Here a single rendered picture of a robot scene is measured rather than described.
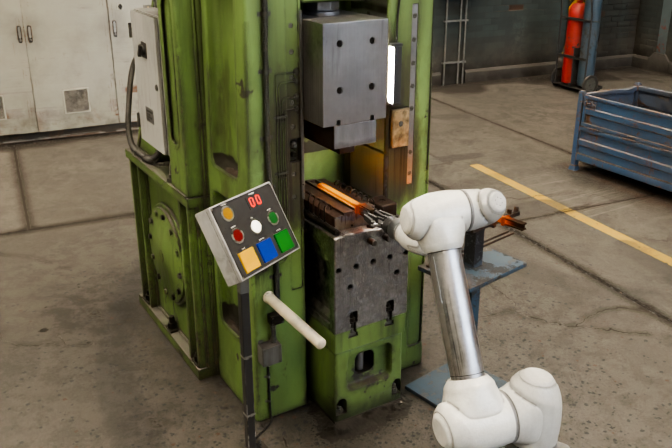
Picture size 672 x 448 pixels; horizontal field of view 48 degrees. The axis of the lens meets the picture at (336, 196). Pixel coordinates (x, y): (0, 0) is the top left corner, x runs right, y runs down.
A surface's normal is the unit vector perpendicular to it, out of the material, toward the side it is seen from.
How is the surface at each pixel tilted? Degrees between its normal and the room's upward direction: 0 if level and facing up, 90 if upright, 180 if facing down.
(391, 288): 90
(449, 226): 66
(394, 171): 90
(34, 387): 0
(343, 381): 89
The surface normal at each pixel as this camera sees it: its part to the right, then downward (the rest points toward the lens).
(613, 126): -0.86, 0.16
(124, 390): 0.00, -0.94
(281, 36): 0.52, 0.30
